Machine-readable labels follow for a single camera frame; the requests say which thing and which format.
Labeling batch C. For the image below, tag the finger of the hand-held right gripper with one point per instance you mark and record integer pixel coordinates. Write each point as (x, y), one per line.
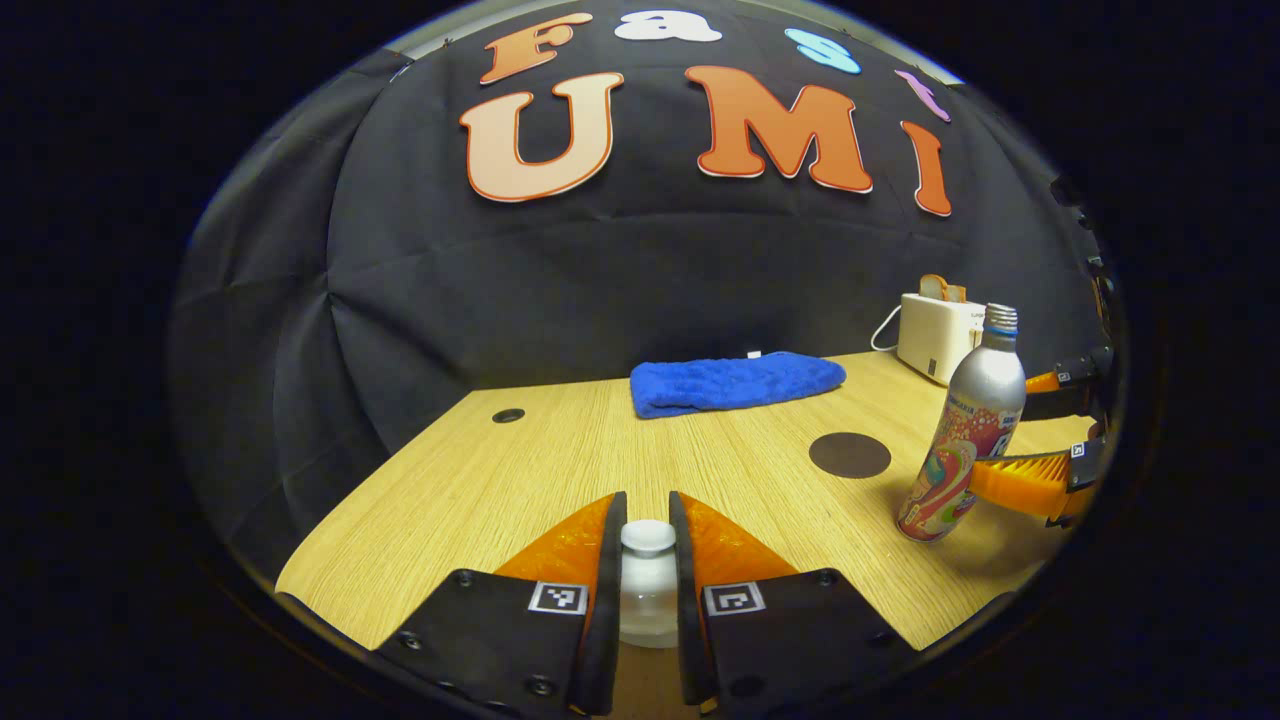
(1030, 488)
(1080, 372)

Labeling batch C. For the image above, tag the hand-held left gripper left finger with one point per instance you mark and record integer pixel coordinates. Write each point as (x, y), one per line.
(600, 640)

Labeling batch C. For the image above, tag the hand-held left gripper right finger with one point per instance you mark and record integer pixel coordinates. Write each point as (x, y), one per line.
(692, 640)

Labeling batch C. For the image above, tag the white teacup lid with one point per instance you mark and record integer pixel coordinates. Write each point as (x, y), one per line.
(648, 600)

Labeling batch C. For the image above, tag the silver water bottle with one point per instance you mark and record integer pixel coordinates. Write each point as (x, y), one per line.
(985, 400)

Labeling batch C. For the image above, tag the dark round coaster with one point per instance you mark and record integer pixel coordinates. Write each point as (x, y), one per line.
(850, 456)

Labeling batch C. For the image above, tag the toast slice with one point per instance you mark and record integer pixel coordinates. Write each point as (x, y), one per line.
(933, 288)
(956, 294)

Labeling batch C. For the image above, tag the white toaster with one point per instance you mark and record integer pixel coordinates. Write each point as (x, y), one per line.
(930, 335)

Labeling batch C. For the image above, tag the blue towel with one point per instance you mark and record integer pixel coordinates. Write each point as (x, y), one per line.
(735, 383)

